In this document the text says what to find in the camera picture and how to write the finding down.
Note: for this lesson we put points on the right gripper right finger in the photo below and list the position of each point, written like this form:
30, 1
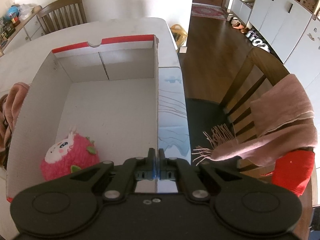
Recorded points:
184, 175

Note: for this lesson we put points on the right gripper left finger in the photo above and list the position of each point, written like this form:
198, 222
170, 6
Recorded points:
124, 178

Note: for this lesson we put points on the pink strawberry plush toy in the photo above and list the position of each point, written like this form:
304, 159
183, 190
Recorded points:
72, 154

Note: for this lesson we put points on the red cardboard box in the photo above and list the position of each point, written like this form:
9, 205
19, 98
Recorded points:
107, 93

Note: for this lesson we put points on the pink fleece garment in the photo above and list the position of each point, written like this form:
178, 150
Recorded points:
11, 104

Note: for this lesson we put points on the wooden chair near box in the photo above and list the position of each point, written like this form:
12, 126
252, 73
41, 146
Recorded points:
258, 74

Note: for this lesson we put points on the red cloth on chair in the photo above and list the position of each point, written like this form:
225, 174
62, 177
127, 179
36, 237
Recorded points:
293, 171

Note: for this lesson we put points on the pink scarf on chair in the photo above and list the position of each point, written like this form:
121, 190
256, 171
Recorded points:
283, 122

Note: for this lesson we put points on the yellow bag on floor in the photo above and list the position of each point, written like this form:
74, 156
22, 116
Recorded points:
179, 34

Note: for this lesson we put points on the white sneakers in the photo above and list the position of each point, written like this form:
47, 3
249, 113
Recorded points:
256, 41

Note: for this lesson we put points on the orange slippers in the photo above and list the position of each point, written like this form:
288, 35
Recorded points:
236, 24

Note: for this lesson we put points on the red patterned rug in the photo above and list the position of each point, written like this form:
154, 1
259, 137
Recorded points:
208, 11

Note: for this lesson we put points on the wooden chair far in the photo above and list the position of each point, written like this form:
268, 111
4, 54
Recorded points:
62, 14

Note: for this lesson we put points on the wooden sideboard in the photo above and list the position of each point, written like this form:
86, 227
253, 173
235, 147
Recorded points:
27, 31

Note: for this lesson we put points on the blue round helmet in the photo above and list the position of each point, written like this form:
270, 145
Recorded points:
13, 10

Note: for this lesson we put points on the white wall cabinet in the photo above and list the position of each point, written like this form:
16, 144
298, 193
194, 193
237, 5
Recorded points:
292, 32

